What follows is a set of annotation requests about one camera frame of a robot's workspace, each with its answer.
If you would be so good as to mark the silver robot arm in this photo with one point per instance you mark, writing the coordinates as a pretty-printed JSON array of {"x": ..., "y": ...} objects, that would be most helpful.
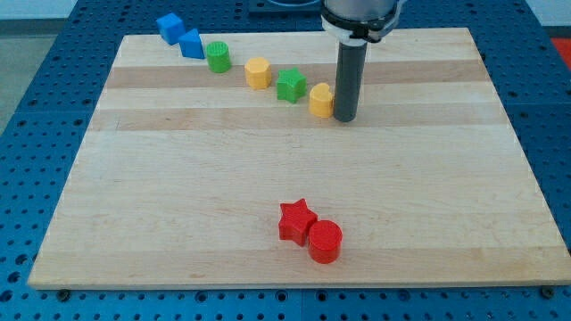
[{"x": 358, "y": 22}]

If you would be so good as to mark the red star block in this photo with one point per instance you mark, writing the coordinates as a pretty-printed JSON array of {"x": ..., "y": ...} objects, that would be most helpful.
[{"x": 295, "y": 222}]

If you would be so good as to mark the yellow heart block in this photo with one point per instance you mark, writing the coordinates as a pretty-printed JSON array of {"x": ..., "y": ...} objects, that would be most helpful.
[{"x": 321, "y": 101}]

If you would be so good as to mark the green star block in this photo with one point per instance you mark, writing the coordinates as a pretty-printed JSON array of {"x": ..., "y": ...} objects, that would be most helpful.
[{"x": 291, "y": 85}]

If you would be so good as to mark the wooden board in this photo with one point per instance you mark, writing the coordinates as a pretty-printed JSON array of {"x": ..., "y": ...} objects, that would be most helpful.
[{"x": 178, "y": 180}]

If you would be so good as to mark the red cylinder block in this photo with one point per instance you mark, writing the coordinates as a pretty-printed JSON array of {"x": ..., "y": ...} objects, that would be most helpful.
[{"x": 325, "y": 240}]

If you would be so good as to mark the yellow hexagon block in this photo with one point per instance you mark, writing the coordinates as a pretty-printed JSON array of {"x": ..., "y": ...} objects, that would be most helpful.
[{"x": 257, "y": 72}]

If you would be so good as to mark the green cylinder block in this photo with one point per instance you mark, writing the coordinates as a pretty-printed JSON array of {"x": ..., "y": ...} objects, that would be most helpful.
[{"x": 218, "y": 57}]

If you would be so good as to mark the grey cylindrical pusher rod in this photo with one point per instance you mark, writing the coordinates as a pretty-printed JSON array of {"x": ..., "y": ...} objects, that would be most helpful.
[{"x": 348, "y": 77}]

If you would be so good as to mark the blue triangle block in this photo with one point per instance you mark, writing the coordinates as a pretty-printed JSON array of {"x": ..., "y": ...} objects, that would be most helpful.
[{"x": 191, "y": 45}]

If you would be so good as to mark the blue cube block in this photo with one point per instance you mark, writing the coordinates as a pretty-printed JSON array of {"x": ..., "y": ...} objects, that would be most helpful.
[{"x": 171, "y": 28}]

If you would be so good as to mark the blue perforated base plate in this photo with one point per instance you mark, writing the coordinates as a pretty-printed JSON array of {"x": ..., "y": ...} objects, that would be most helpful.
[{"x": 43, "y": 136}]

